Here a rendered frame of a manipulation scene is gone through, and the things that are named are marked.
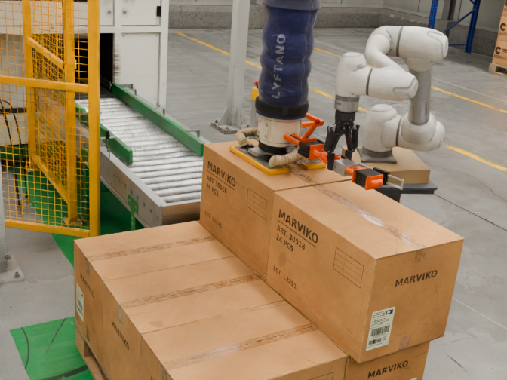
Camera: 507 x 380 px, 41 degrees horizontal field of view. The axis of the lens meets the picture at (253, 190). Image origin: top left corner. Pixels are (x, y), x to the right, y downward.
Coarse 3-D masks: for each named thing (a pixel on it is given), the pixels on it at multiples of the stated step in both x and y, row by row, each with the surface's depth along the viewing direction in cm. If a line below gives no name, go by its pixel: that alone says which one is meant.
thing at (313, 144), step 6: (312, 138) 277; (300, 144) 272; (306, 144) 273; (312, 144) 273; (318, 144) 270; (300, 150) 273; (306, 150) 271; (312, 150) 269; (318, 150) 271; (306, 156) 270; (312, 156) 270
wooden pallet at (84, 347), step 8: (80, 328) 307; (80, 336) 309; (80, 344) 310; (88, 344) 298; (80, 352) 312; (88, 352) 307; (88, 360) 305; (96, 360) 306; (88, 368) 303; (96, 368) 300; (104, 368) 281; (96, 376) 295; (104, 376) 296
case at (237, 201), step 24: (216, 144) 312; (216, 168) 303; (240, 168) 285; (288, 168) 288; (216, 192) 306; (240, 192) 287; (264, 192) 270; (216, 216) 309; (240, 216) 290; (264, 216) 273; (240, 240) 292; (264, 240) 275; (264, 264) 277
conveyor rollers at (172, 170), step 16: (112, 112) 492; (128, 112) 498; (112, 128) 458; (128, 128) 463; (144, 128) 461; (160, 128) 466; (128, 144) 428; (144, 144) 433; (160, 144) 431; (176, 144) 435; (144, 160) 407; (160, 160) 404; (176, 160) 408; (192, 160) 413; (144, 176) 380; (160, 176) 385; (176, 176) 381; (192, 176) 385; (160, 192) 358; (176, 192) 362; (192, 192) 360
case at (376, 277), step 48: (288, 192) 262; (336, 192) 266; (288, 240) 258; (336, 240) 232; (384, 240) 229; (432, 240) 232; (288, 288) 262; (336, 288) 236; (384, 288) 223; (432, 288) 236; (336, 336) 239; (384, 336) 232; (432, 336) 246
